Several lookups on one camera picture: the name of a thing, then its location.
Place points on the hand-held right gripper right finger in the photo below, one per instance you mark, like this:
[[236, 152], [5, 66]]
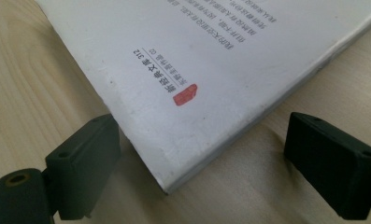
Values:
[[332, 165]]

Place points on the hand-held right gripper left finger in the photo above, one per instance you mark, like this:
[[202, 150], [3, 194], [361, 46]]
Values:
[[80, 168]]

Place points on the white box device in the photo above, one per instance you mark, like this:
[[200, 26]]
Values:
[[205, 62]]

